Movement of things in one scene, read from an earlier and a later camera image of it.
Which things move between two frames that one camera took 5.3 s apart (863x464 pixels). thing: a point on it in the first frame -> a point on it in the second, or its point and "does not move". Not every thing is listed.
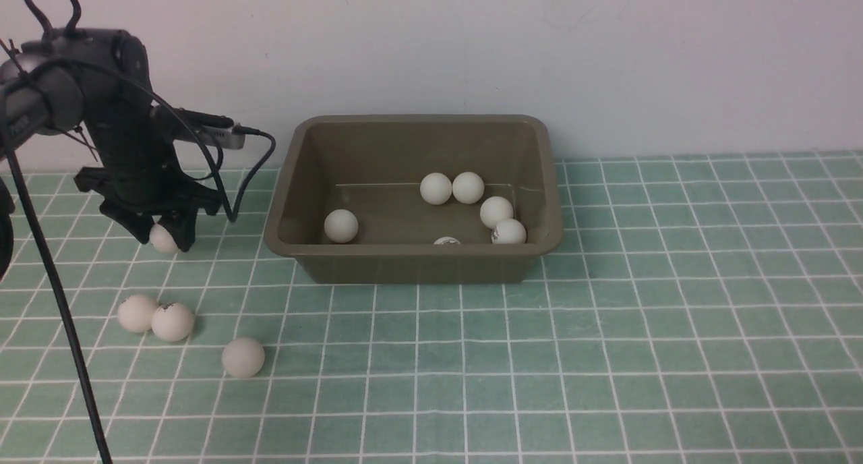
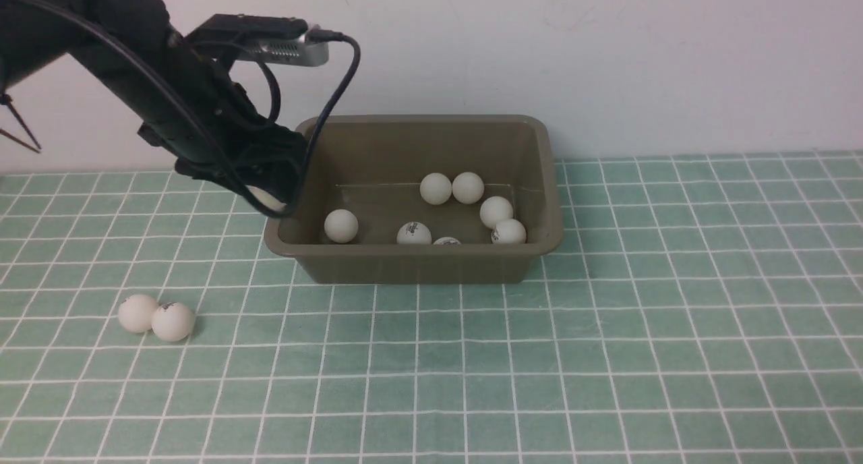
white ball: [447, 240] does not move
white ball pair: [137, 313] does not move
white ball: [435, 188] does not move
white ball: [495, 209] does not move
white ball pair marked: [172, 322] does not move
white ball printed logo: [508, 231] does not move
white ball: [162, 240] -> [412, 233]
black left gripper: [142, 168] -> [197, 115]
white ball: [243, 357] -> [265, 198]
